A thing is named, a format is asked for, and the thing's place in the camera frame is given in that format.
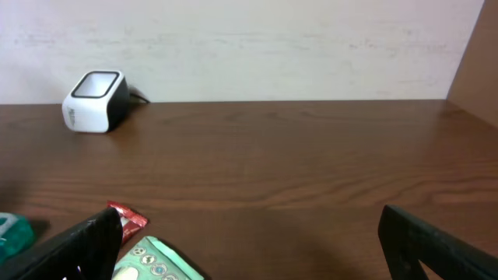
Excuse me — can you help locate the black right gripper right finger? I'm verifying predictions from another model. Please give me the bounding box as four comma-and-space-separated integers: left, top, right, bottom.
377, 205, 497, 280

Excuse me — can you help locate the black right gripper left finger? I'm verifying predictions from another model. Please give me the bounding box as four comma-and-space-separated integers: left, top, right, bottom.
1, 208, 122, 280

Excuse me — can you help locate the red candy bar wrapper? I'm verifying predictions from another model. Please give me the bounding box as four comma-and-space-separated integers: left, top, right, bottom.
107, 201, 149, 245

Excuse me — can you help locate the green white packet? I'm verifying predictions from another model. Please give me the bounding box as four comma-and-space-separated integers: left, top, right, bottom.
111, 236, 205, 280

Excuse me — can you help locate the teal mouthwash bottle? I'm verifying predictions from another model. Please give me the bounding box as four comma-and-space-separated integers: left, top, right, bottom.
1, 212, 36, 264

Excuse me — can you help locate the white barcode scanner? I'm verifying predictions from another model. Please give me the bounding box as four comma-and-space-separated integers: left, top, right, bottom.
61, 70, 130, 133

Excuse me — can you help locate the black scanner cable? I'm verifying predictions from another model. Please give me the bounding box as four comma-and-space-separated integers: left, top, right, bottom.
128, 91, 151, 104

